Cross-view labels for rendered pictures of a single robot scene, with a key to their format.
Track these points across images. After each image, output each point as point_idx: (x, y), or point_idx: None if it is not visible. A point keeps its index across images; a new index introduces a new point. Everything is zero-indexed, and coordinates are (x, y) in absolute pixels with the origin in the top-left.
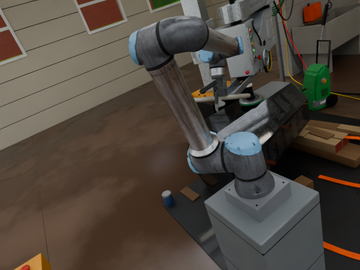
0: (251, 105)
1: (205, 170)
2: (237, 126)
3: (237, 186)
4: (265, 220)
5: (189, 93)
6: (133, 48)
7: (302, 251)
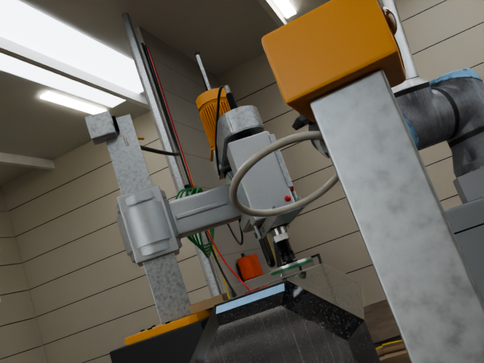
0: (302, 264)
1: (426, 120)
2: (306, 281)
3: (478, 150)
4: None
5: None
6: None
7: None
